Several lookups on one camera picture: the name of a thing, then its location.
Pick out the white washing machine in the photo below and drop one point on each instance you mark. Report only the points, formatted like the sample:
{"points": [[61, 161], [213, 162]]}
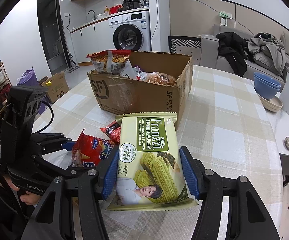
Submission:
{"points": [[131, 31]]}

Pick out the grey jacket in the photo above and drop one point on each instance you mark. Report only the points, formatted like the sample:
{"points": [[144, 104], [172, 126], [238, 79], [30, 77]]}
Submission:
{"points": [[268, 52]]}

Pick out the green Franzzi cookie bag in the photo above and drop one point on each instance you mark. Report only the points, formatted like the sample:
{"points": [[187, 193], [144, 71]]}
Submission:
{"points": [[149, 172]]}

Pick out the purple plastic bag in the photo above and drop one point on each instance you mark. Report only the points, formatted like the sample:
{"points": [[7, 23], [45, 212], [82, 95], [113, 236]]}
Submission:
{"points": [[28, 78]]}

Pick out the white kitchen cabinet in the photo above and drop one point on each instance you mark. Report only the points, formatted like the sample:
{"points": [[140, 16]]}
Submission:
{"points": [[92, 39]]}

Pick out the red corn cone snack bag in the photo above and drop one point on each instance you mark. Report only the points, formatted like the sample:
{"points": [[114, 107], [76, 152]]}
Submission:
{"points": [[89, 151]]}

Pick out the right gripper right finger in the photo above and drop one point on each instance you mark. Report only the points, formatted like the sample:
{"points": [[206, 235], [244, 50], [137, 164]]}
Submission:
{"points": [[248, 217]]}

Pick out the black patterned chair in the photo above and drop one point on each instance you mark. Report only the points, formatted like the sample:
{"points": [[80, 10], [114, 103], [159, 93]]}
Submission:
{"points": [[186, 45]]}

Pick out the clear orange bread bag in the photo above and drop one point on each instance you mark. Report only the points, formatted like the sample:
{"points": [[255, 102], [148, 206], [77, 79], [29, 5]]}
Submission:
{"points": [[160, 78]]}

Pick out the white noodle snack bag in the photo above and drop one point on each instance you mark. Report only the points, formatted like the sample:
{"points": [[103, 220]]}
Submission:
{"points": [[133, 72]]}

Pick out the SF cardboard box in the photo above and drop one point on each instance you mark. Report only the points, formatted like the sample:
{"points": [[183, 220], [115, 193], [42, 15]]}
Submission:
{"points": [[122, 95]]}

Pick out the grey sofa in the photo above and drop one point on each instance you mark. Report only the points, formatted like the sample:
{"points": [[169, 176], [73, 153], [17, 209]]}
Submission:
{"points": [[208, 55]]}

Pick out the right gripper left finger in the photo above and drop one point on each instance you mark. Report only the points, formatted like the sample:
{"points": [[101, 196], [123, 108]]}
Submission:
{"points": [[70, 206]]}

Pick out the black jacket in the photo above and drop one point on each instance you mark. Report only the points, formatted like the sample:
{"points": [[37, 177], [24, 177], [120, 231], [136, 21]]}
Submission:
{"points": [[231, 46]]}

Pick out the small floor cardboard box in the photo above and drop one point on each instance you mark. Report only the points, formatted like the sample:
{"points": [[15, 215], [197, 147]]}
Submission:
{"points": [[56, 85]]}

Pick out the small red snack bag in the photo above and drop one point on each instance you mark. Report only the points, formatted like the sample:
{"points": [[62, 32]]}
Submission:
{"points": [[113, 131]]}

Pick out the left hand thumb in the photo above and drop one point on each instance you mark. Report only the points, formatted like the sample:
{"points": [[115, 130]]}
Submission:
{"points": [[28, 198]]}

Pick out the beige plate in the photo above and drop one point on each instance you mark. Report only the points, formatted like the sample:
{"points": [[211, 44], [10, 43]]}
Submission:
{"points": [[273, 105]]}

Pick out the blue bowls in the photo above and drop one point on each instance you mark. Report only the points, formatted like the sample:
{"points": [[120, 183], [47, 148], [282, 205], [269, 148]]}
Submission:
{"points": [[266, 86]]}

